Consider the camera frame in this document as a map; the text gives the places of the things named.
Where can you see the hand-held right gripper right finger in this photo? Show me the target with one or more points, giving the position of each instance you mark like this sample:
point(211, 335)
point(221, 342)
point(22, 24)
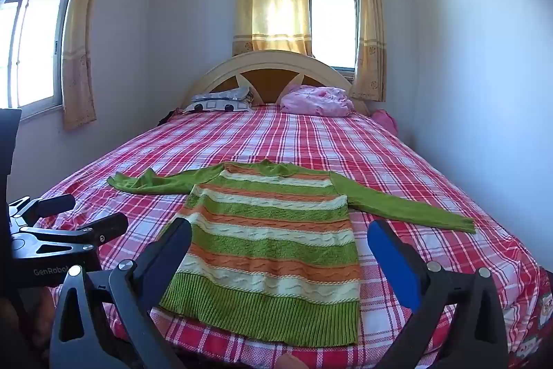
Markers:
point(395, 261)

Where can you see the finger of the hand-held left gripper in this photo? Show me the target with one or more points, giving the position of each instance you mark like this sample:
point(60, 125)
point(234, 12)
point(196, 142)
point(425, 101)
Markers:
point(52, 204)
point(103, 228)

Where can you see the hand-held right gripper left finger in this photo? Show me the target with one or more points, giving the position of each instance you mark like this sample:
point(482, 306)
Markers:
point(173, 248)

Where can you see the green orange striped sweater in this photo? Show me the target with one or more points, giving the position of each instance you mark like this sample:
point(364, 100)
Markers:
point(272, 248)

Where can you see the dark cloth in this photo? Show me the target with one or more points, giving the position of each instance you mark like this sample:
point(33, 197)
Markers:
point(168, 119)

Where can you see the pink cloth bundle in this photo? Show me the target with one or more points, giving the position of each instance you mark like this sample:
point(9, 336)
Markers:
point(384, 120)

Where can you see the white blue printed pillow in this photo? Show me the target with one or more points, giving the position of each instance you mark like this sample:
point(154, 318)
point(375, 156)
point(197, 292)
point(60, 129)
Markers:
point(216, 103)

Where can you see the large sliding window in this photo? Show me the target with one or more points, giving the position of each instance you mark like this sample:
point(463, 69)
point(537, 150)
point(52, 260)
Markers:
point(34, 49)

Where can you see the bed with red plaid sheet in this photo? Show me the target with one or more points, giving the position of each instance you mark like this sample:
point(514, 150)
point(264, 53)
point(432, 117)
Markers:
point(302, 135)

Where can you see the red printed cloth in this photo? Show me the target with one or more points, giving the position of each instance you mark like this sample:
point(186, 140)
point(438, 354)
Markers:
point(540, 321)

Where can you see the long yellow curtain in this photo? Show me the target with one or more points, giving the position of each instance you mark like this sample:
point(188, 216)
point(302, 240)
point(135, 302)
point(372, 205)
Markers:
point(80, 49)

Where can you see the pink pillow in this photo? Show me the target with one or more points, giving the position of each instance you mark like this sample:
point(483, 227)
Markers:
point(315, 103)

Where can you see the cream wooden headboard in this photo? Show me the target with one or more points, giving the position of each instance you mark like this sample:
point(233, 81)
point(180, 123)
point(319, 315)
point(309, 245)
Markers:
point(276, 62)

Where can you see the narrow yellow curtain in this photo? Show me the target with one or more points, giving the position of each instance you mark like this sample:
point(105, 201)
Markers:
point(369, 27)

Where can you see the small window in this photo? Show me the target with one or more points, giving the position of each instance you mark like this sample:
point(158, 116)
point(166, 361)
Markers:
point(332, 19)

